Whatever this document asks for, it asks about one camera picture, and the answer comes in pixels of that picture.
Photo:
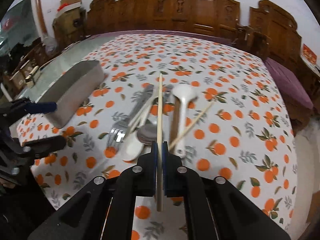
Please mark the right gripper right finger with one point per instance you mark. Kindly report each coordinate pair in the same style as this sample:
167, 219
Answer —
180, 181

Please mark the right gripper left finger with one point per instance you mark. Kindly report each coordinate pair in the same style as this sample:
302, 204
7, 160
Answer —
136, 181

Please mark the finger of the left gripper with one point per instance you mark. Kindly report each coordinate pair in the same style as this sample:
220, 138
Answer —
45, 107
43, 147

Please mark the light bamboo chopstick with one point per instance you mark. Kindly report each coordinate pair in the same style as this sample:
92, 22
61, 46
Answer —
188, 128
159, 190

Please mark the stainless steel spoon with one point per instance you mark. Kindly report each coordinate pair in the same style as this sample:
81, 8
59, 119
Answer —
148, 132

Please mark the dark brown wooden chopstick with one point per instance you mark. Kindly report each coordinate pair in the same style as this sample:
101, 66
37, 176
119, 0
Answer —
175, 121

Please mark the stainless steel fork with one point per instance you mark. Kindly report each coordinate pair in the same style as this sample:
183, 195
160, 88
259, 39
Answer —
121, 127

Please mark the white ceramic soup spoon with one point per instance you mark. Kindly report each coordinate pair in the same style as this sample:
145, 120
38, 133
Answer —
185, 94

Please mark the stainless steel rectangular tray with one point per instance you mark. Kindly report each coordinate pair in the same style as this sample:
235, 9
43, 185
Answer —
71, 89

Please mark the orange print tablecloth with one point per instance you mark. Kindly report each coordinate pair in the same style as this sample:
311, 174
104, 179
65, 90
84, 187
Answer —
245, 136

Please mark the stacked cardboard boxes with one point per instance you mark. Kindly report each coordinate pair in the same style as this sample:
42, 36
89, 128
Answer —
69, 23

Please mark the purple armchair cushion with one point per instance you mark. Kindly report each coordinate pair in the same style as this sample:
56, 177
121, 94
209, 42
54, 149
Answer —
288, 83

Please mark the carved wooden armchair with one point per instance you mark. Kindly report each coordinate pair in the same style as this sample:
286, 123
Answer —
271, 33

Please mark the carved wooden sofa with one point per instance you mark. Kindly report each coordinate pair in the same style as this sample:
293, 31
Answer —
217, 18

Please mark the red card on side table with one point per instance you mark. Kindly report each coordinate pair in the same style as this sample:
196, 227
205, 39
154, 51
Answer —
309, 55

